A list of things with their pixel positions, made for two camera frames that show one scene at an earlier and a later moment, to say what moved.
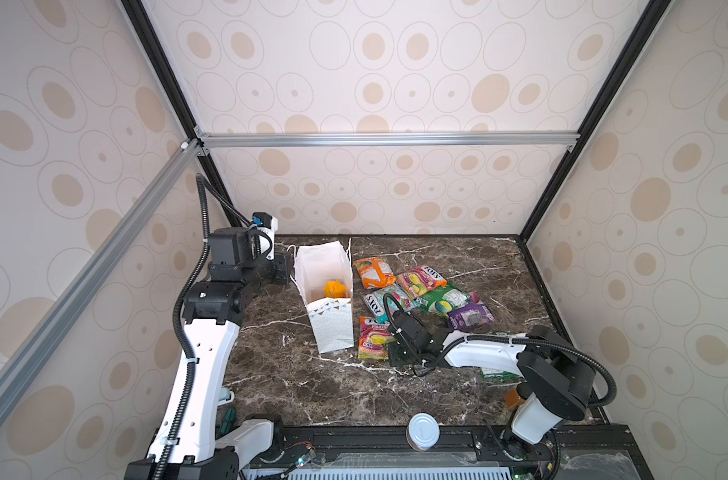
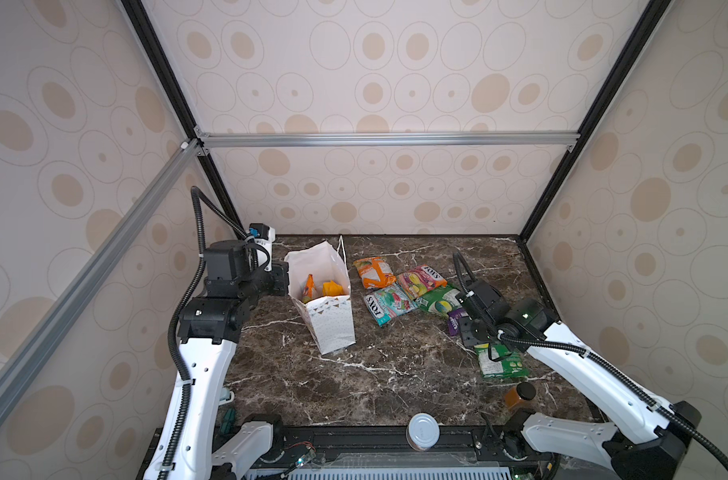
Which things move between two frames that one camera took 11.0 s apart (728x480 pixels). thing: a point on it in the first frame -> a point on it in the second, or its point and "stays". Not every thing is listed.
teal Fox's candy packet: [382, 304] stays
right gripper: [392, 356] -> [464, 332]
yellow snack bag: [334, 289] stays
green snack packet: [443, 300] stays
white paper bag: [324, 277] stays
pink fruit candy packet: [374, 338] -> [309, 288]
